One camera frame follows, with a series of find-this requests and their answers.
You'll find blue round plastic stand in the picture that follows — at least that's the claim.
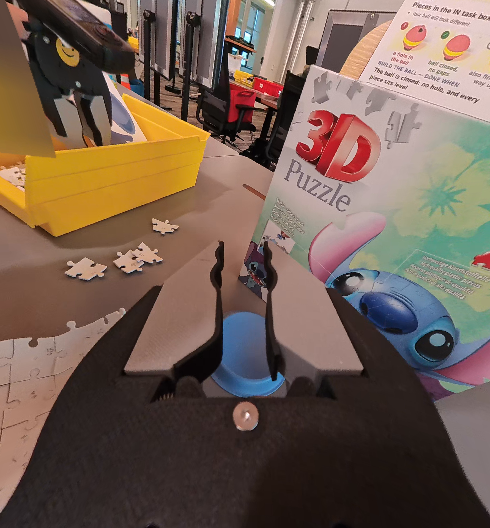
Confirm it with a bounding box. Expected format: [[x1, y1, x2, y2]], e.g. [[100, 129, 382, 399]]
[[210, 311, 288, 398]]

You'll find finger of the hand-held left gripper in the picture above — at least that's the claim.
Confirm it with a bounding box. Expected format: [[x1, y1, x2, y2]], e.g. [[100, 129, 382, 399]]
[[54, 93, 90, 150], [83, 91, 114, 148]]

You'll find pile of white puzzle pieces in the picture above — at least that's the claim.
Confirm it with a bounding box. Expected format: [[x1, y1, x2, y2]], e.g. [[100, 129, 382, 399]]
[[0, 163, 28, 193]]

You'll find grey rolling partition panel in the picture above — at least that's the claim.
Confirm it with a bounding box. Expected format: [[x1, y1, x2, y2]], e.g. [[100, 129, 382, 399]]
[[139, 0, 178, 82], [179, 0, 232, 121]]

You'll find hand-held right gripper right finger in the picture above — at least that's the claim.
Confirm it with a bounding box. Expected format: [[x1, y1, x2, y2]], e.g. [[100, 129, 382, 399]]
[[262, 240, 365, 383]]

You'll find printed cardboard puzzle box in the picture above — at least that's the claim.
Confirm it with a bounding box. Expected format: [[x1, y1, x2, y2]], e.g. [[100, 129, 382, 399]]
[[238, 64, 490, 391]]

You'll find large grey panel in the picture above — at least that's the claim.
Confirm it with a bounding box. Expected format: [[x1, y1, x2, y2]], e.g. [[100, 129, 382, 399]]
[[315, 9, 399, 76]]

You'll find red storage bin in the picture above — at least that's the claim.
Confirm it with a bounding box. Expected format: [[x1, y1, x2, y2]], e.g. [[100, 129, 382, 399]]
[[251, 78, 285, 97]]

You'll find white assembled puzzle ball section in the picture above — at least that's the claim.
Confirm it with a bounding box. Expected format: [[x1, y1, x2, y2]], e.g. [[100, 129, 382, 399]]
[[0, 307, 127, 516]]

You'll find instruction sign on stand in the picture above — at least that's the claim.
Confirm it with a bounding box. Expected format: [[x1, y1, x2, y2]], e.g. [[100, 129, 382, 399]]
[[339, 18, 407, 84]]

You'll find black office chair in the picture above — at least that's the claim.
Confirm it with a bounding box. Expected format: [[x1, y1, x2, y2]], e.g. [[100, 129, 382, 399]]
[[265, 70, 308, 166]]

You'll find blue white printed card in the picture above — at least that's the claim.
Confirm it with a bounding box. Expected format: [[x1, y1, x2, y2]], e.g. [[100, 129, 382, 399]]
[[104, 72, 149, 146]]

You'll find yellow plastic bin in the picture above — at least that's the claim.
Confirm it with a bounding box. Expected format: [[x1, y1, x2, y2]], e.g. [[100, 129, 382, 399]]
[[0, 94, 211, 238]]

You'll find white instruction card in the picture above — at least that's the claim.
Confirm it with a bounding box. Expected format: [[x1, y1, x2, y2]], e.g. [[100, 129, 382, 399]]
[[358, 0, 490, 119]]

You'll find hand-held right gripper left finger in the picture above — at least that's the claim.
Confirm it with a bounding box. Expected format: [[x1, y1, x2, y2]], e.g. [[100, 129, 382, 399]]
[[124, 240, 225, 376]]

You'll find red backed office chair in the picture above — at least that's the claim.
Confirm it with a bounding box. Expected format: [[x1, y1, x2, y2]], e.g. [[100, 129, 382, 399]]
[[197, 80, 259, 144]]

